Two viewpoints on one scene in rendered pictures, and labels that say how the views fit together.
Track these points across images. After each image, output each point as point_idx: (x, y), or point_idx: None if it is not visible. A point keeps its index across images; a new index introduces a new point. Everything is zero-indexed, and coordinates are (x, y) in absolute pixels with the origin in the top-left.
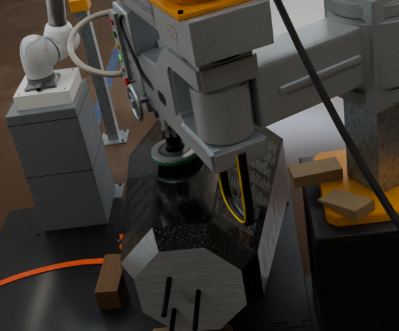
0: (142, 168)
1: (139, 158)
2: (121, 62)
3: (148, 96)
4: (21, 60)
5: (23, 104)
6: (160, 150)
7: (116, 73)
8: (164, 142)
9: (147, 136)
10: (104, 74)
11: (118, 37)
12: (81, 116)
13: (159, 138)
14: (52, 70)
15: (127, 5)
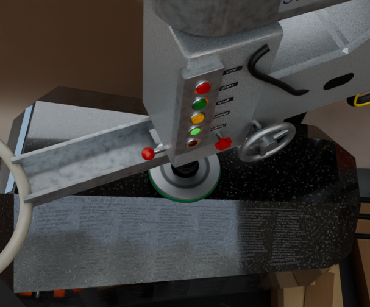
0: (135, 242)
1: (78, 258)
2: (186, 138)
3: (264, 118)
4: None
5: None
6: (185, 186)
7: (30, 212)
8: (163, 179)
9: (30, 240)
10: (26, 233)
11: (217, 97)
12: None
13: (99, 203)
14: None
15: (323, 5)
